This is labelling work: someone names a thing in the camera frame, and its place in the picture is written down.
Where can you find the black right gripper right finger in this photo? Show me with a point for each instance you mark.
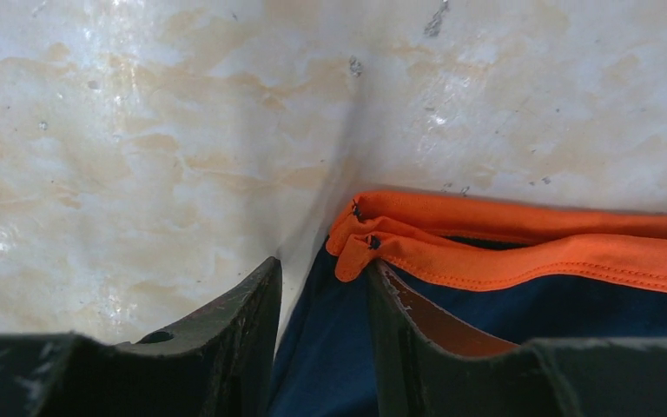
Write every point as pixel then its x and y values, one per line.
pixel 428 362

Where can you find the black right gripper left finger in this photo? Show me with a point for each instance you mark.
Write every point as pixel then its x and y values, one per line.
pixel 216 361

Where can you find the navy orange underwear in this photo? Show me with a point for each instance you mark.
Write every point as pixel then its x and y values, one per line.
pixel 517 272

